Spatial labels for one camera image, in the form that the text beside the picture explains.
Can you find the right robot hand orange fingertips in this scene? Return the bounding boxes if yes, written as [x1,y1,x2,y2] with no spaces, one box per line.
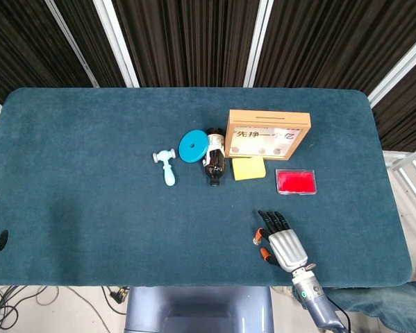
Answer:
[251,210,309,273]

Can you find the yellow sponge green base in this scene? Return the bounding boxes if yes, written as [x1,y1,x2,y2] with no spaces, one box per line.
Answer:
[231,155,267,182]

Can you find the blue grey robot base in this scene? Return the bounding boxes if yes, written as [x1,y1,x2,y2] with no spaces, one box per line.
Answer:
[124,286,274,333]

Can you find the wooden coin box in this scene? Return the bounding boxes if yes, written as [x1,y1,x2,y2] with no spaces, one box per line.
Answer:
[224,109,313,161]

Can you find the red clear plastic card case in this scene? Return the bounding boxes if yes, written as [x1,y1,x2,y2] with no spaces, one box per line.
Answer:
[274,168,319,196]

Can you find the blue denim cloth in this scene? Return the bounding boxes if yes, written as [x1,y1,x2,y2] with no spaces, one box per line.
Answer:
[327,280,416,333]

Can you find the brown glass bottle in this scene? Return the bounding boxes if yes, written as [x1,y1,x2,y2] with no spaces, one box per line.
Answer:
[202,127,226,188]

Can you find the teal velvet tablecloth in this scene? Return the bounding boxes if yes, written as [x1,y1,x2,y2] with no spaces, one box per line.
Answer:
[0,87,413,289]

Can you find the blue round disc with hole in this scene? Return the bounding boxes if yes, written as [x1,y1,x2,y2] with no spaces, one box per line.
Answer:
[178,129,209,163]

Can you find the light blue toy hammer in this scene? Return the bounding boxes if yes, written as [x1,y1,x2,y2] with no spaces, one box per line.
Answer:
[152,148,177,187]

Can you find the black power plug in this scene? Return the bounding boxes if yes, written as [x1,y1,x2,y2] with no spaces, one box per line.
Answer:
[108,286,131,306]

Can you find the dark brown pleated curtain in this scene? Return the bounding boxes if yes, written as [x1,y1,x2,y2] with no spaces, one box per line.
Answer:
[0,0,416,153]

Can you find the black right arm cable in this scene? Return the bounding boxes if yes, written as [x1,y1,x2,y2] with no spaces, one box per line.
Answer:
[327,297,351,330]

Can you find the black floor cable bundle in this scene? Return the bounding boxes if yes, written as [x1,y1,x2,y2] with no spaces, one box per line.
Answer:
[0,286,23,333]

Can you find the white metal frame rack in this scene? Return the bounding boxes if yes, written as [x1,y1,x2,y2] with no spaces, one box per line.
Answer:
[383,144,416,216]

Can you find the thin grey metal post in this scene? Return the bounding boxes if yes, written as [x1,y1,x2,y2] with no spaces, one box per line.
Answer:
[44,0,100,87]

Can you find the white metal post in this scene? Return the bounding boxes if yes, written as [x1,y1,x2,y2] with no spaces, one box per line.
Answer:
[242,0,274,87]
[92,0,140,87]
[367,33,416,108]

